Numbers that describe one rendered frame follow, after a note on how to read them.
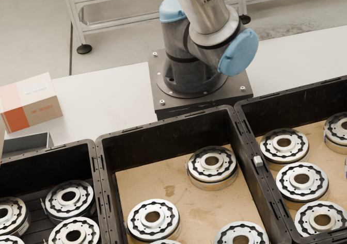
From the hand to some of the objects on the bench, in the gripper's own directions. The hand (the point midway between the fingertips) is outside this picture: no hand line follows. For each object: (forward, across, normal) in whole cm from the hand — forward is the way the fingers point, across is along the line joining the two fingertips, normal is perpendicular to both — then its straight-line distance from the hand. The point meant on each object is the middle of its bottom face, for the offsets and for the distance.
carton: (+40, -2, +56) cm, 69 cm away
